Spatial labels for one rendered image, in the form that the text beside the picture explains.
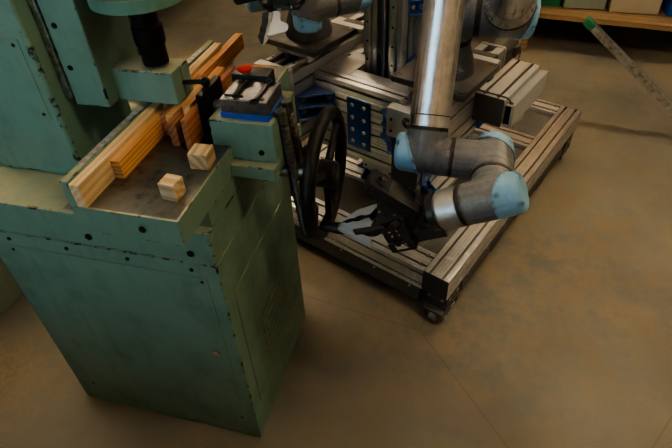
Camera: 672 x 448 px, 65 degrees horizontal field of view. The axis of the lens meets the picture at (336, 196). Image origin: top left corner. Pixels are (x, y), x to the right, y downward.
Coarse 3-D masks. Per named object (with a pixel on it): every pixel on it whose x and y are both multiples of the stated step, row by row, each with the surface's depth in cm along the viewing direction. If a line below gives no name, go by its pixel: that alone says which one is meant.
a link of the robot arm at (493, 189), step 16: (480, 176) 91; (496, 176) 89; (512, 176) 87; (464, 192) 90; (480, 192) 89; (496, 192) 87; (512, 192) 86; (464, 208) 90; (480, 208) 89; (496, 208) 88; (512, 208) 87; (464, 224) 92
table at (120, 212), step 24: (288, 72) 134; (168, 144) 107; (144, 168) 101; (168, 168) 101; (216, 168) 101; (240, 168) 106; (264, 168) 105; (120, 192) 96; (144, 192) 95; (192, 192) 95; (216, 192) 102; (96, 216) 93; (120, 216) 92; (144, 216) 90; (168, 216) 90; (192, 216) 94; (168, 240) 93
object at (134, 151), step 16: (224, 48) 134; (240, 48) 141; (208, 64) 127; (224, 64) 133; (144, 128) 105; (160, 128) 108; (128, 144) 101; (144, 144) 103; (112, 160) 97; (128, 160) 99
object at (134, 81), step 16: (128, 64) 106; (176, 64) 105; (128, 80) 106; (144, 80) 105; (160, 80) 104; (176, 80) 104; (128, 96) 108; (144, 96) 107; (160, 96) 106; (176, 96) 105
